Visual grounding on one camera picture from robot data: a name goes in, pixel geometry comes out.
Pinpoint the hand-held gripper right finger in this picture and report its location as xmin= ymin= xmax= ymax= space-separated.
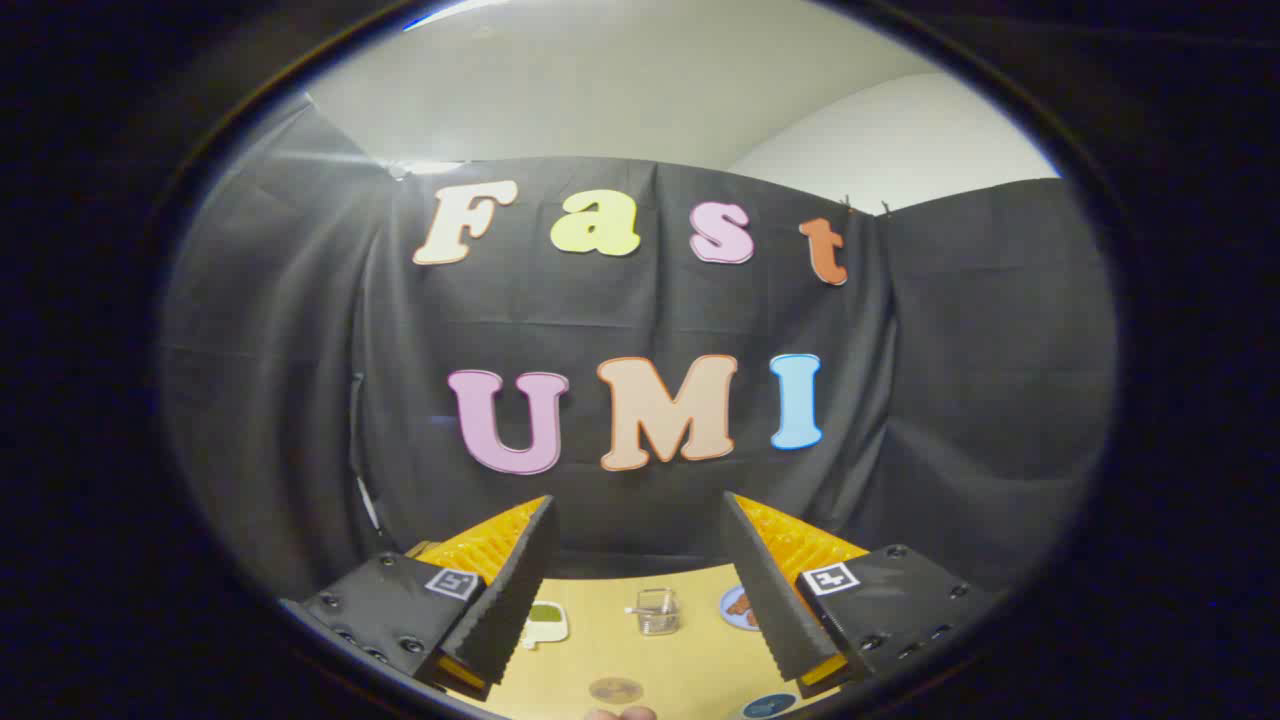
xmin=720 ymin=490 xmax=1002 ymax=700

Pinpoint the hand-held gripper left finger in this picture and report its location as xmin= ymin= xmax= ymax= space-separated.
xmin=280 ymin=494 xmax=560 ymax=702

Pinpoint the blue coaster with brown figure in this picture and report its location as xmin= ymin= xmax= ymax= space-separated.
xmin=719 ymin=585 xmax=764 ymax=633

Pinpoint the clear glass cup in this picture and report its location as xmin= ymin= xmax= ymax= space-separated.
xmin=626 ymin=588 xmax=683 ymax=637

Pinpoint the wooden table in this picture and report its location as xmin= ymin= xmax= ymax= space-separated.
xmin=478 ymin=562 xmax=843 ymax=720

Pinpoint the black backdrop cloth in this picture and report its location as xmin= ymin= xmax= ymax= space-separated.
xmin=158 ymin=94 xmax=1120 ymax=605

